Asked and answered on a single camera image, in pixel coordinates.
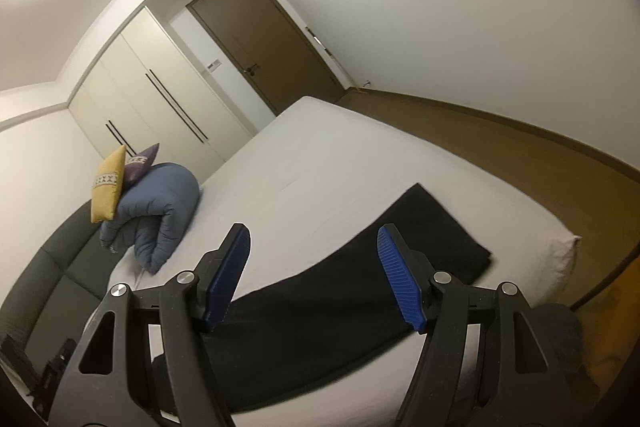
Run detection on yellow cushion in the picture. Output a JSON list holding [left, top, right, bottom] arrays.
[[90, 145, 127, 224]]

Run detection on grey headboard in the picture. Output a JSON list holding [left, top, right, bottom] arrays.
[[0, 201, 117, 388]]

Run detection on blue folded duvet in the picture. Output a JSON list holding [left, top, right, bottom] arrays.
[[98, 162, 202, 275]]

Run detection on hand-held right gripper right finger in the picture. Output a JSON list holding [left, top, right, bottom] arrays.
[[377, 223, 582, 427]]

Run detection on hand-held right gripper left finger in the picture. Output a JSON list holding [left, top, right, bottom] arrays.
[[48, 222, 251, 427]]

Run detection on white wardrobe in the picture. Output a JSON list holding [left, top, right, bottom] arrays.
[[68, 6, 262, 182]]

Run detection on black pants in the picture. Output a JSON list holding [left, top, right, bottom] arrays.
[[150, 182, 494, 414]]

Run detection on brown door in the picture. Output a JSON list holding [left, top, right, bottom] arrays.
[[186, 0, 341, 116]]

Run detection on purple cushion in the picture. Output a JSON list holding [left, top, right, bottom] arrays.
[[123, 143, 161, 188]]

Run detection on white bed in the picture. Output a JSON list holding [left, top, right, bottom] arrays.
[[107, 95, 583, 427]]

